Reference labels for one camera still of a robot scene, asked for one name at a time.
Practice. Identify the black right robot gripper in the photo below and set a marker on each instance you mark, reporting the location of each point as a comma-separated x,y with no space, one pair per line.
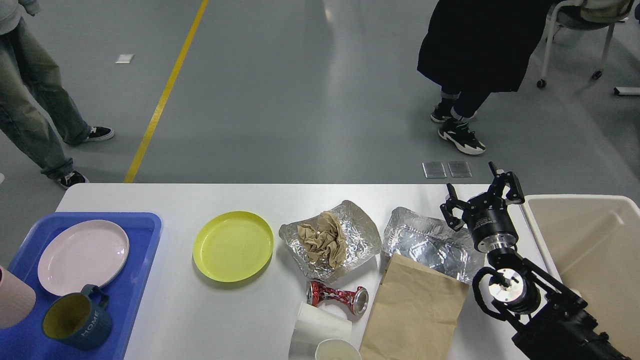
486,216

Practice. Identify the yellow plastic plate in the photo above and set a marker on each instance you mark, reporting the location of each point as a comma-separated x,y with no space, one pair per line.
233,246

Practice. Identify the pink mug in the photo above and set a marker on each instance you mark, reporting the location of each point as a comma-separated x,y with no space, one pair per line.
17,299

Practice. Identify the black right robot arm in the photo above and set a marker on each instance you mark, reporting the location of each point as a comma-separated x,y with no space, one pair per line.
550,320

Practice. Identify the right floor socket plate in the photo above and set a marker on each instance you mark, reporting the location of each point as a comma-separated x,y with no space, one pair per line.
459,169

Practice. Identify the floor socket plate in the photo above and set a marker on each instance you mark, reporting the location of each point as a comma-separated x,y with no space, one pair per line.
434,170
459,169

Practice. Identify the left floor socket plate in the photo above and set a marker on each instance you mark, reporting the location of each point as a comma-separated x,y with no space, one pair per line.
434,170

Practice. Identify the empty foil tray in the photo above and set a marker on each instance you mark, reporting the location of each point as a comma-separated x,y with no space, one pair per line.
431,242

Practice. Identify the beige plastic bin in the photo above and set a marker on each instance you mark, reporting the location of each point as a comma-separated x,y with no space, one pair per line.
591,243

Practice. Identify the brown paper bag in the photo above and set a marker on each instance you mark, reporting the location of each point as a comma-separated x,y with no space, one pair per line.
414,314

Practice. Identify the crushed red can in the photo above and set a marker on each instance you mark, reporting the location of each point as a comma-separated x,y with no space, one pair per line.
356,301

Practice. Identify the crumpled brown paper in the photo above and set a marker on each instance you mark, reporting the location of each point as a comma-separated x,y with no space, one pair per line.
326,242

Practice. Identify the foil tray with paper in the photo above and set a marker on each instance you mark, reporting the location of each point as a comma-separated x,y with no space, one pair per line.
362,240

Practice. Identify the white bar on floor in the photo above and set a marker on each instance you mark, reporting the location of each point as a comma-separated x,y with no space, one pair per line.
622,91

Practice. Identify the white office chair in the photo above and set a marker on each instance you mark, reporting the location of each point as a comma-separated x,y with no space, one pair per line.
583,15

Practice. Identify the white paper cup lying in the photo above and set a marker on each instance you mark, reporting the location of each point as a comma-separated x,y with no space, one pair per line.
314,325

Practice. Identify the white paper on floor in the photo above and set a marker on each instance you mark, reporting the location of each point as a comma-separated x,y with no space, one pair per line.
124,59

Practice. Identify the pink plate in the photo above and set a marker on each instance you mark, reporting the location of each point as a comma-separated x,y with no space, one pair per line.
92,252

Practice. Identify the dark blue HOME mug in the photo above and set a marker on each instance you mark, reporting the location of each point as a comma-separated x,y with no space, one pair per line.
79,319

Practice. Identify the person in green jeans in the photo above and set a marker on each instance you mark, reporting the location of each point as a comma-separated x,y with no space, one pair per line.
37,113

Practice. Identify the blue plastic tray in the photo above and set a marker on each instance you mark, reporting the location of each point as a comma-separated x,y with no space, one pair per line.
26,341

